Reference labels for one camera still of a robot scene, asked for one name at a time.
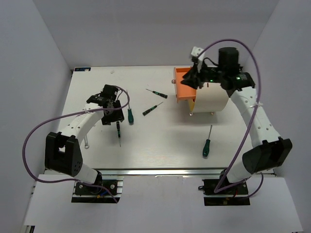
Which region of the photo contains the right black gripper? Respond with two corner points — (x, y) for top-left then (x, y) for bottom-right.
(180, 60), (225, 90)

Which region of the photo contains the small precision screwdriver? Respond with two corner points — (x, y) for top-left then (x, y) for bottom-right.
(146, 89), (168, 99)
(116, 121), (121, 147)
(142, 102), (163, 116)

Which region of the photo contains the green screwdriver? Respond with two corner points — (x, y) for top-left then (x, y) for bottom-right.
(202, 125), (213, 158)
(127, 104), (134, 125)

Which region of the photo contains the orange top drawer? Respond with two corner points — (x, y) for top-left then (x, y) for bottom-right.
(172, 67), (196, 103)

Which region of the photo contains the yellow drawer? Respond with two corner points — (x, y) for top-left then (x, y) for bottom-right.
(188, 99), (195, 113)

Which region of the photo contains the round cream drawer cabinet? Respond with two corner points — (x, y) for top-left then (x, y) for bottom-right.
(190, 83), (229, 116)

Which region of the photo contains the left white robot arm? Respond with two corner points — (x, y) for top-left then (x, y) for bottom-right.
(45, 84), (124, 194)

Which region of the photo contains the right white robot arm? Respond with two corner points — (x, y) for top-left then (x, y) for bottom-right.
(181, 47), (293, 194)

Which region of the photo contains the small silver wrench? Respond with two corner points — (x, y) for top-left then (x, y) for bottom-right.
(84, 135), (89, 149)

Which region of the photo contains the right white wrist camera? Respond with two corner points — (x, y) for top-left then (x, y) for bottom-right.
(190, 47), (205, 69)

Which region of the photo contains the aluminium front rail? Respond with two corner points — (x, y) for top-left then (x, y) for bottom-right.
(99, 168), (223, 178)

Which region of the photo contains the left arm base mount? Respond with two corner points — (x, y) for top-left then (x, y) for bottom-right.
(71, 179), (123, 204)

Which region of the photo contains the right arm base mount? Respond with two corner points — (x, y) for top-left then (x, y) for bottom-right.
(198, 179), (250, 206)

